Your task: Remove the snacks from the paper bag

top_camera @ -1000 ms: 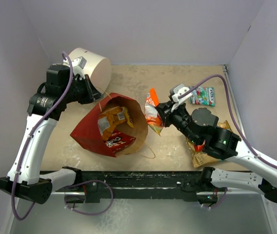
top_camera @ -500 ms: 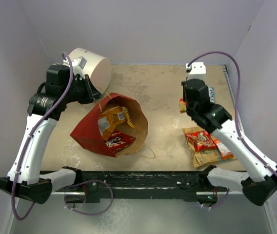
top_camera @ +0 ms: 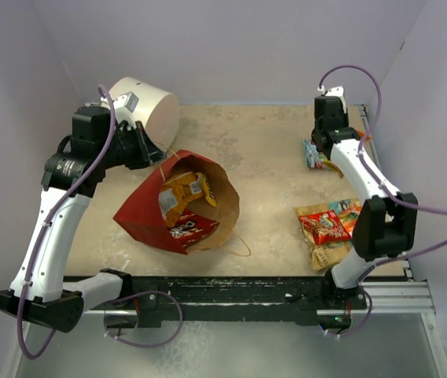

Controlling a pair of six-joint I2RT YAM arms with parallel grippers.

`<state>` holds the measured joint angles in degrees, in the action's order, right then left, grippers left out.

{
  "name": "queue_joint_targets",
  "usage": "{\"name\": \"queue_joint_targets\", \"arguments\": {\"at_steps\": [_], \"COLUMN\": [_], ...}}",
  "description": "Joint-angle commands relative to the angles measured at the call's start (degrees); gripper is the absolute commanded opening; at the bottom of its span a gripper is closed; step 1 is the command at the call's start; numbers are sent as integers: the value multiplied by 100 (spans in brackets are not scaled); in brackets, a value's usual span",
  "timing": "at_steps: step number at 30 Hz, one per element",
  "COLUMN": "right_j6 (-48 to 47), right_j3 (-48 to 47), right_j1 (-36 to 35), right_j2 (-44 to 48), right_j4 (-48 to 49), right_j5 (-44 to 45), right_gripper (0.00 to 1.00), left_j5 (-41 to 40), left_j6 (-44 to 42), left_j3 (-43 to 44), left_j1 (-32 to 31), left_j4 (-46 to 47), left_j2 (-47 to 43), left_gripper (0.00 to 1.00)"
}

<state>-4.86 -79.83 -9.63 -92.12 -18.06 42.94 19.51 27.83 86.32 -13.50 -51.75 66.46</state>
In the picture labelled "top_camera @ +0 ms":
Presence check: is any red paper bag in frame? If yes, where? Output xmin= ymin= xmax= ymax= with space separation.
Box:
xmin=113 ymin=150 xmax=240 ymax=255

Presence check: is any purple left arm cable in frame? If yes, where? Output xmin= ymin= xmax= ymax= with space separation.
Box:
xmin=16 ymin=83 xmax=116 ymax=360

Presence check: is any red Doritos bag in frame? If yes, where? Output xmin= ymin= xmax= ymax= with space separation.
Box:
xmin=169 ymin=209 xmax=220 ymax=248

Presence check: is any yellow M&M's packet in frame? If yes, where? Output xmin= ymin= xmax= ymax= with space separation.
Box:
xmin=198 ymin=172 xmax=216 ymax=207

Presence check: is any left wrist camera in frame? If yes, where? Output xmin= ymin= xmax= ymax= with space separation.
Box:
xmin=85 ymin=91 xmax=139 ymax=125

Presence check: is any gold chips bag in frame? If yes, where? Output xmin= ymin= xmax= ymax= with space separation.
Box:
xmin=294 ymin=198 xmax=362 ymax=272

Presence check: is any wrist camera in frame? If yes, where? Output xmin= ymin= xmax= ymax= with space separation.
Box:
xmin=317 ymin=84 xmax=344 ymax=98
xmin=85 ymin=91 xmax=139 ymax=125

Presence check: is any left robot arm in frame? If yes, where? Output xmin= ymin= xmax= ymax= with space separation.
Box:
xmin=0 ymin=103 xmax=166 ymax=333

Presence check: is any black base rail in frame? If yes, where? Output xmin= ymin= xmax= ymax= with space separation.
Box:
xmin=85 ymin=275 xmax=366 ymax=328

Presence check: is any orange Fox's candy bag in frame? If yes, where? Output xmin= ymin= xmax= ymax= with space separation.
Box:
xmin=356 ymin=130 xmax=372 ymax=142

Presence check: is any white cylinder container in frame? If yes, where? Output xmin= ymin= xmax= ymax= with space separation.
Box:
xmin=109 ymin=77 xmax=180 ymax=151

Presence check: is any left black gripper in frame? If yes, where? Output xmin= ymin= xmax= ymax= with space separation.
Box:
xmin=98 ymin=120 xmax=167 ymax=170

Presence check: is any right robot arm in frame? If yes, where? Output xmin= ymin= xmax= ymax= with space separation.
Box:
xmin=312 ymin=87 xmax=418 ymax=308

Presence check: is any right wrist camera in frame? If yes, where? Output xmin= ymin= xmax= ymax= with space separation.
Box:
xmin=317 ymin=84 xmax=344 ymax=98

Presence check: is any teal candy packet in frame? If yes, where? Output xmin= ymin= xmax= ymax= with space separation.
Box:
xmin=303 ymin=139 xmax=325 ymax=169

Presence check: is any colourful candy packet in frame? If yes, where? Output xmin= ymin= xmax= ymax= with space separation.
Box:
xmin=319 ymin=153 xmax=344 ymax=178

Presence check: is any orange yellow snack bag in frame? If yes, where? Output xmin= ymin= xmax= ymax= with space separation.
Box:
xmin=158 ymin=172 xmax=204 ymax=228

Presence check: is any red snack packet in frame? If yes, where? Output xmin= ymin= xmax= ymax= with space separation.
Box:
xmin=299 ymin=210 xmax=351 ymax=245

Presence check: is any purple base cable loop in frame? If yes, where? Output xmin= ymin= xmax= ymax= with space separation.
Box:
xmin=103 ymin=291 xmax=185 ymax=349

